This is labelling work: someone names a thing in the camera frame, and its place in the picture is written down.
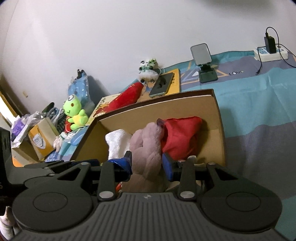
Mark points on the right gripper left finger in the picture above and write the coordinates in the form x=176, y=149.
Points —
x=113, y=172

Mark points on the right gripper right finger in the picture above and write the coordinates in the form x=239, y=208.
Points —
x=182, y=172

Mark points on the white towel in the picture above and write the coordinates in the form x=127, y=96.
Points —
x=118, y=143

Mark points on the pink plush toy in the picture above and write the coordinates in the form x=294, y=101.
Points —
x=147, y=173

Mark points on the doll with green hat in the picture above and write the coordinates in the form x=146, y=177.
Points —
x=181, y=136

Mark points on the left hand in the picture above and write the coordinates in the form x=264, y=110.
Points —
x=9, y=227

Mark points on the yellow tissue box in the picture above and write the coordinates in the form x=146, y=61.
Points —
x=42, y=137

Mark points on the blue glasses case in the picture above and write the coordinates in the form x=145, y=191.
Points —
x=76, y=139

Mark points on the cartoon monkey book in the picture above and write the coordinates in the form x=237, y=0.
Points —
x=101, y=106

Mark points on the brown cardboard box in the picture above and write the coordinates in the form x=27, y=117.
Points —
x=201, y=103

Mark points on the red plush pillow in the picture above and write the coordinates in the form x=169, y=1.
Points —
x=128, y=97

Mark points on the green frog plush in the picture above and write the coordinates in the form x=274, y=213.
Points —
x=76, y=115

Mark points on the yellow book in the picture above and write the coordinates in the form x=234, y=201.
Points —
x=174, y=87

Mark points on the black smartphone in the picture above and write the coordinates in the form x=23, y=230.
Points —
x=162, y=85

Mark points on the blue plastic bag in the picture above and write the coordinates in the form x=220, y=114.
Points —
x=79, y=86

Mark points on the blue patterned tablecloth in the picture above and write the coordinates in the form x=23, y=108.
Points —
x=257, y=107

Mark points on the small panda plush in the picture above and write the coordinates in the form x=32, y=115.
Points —
x=149, y=71

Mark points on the phone stand with mirror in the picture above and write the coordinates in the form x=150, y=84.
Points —
x=203, y=59

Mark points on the black charger with cable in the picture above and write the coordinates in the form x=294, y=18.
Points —
x=273, y=47

